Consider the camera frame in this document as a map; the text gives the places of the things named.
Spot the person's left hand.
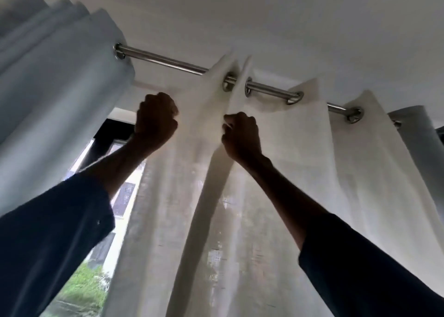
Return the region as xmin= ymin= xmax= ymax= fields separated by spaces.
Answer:
xmin=133 ymin=92 xmax=179 ymax=150

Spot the person's right hand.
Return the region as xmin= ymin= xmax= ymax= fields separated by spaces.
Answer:
xmin=221 ymin=111 xmax=263 ymax=165

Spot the white sheer eyelet curtain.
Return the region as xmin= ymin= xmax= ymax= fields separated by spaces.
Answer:
xmin=104 ymin=51 xmax=444 ymax=317

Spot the person's left forearm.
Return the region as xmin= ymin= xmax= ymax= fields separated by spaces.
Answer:
xmin=80 ymin=136 xmax=157 ymax=199

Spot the person's right forearm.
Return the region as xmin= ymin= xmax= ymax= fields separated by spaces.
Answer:
xmin=239 ymin=154 xmax=330 ymax=251

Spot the steel curtain rod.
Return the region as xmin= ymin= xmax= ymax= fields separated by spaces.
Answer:
xmin=114 ymin=43 xmax=403 ymax=127

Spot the light blue eyelet curtain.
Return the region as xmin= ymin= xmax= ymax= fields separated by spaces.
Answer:
xmin=388 ymin=105 xmax=444 ymax=224
xmin=0 ymin=0 xmax=136 ymax=217

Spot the dark blue left sleeve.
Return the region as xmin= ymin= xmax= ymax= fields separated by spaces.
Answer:
xmin=0 ymin=172 xmax=116 ymax=317

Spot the dark blue sleeve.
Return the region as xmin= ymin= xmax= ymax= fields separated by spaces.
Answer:
xmin=0 ymin=172 xmax=116 ymax=317
xmin=298 ymin=213 xmax=444 ymax=317

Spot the dark blue right sleeve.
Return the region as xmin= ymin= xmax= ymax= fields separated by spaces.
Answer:
xmin=298 ymin=213 xmax=444 ymax=317

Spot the dark window frame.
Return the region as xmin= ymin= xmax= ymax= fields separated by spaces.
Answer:
xmin=78 ymin=118 xmax=136 ymax=175

